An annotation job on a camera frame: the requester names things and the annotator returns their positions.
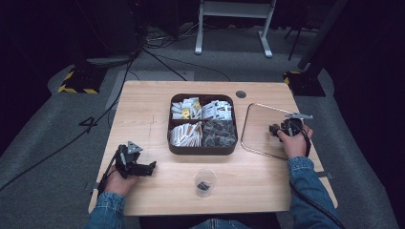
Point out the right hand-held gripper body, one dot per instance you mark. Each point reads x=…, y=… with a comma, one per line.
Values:
x=293, y=123

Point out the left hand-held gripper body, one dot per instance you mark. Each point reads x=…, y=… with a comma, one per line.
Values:
x=128, y=158

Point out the person's right hand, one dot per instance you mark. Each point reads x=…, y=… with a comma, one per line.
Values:
x=296, y=144

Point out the person's left hand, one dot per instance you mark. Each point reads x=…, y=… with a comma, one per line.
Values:
x=119, y=184

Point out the yellow black striped stand base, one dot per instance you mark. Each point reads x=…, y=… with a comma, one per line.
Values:
x=304, y=83
x=81, y=81

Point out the pile of white brown stick packets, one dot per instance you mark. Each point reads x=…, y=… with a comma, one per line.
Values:
x=186, y=135

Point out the dark brown compartment box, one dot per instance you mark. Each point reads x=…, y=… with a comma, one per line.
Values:
x=202, y=149

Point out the clear plastic cup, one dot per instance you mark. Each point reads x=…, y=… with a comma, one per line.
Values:
x=205, y=176

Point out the single dark grey packet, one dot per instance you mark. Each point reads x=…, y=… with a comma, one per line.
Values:
x=203, y=185

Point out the grey round table grommet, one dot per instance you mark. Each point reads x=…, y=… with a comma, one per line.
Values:
x=241, y=94

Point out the pile of white yellow packets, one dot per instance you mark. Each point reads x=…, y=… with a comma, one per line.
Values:
x=186, y=108

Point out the pile of dark grey packets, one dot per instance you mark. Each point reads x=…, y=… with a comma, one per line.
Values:
x=219, y=133

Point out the pile of white black-print packets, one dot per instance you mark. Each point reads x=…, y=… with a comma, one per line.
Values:
x=218, y=109

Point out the black tripod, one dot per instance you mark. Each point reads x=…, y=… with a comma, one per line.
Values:
x=294, y=41

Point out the person's legs in jeans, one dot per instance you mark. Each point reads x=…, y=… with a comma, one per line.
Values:
x=219, y=224

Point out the grey metal pole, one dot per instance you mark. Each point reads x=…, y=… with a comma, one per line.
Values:
x=321, y=31

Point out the white metal desk frame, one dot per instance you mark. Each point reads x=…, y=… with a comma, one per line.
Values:
x=234, y=9

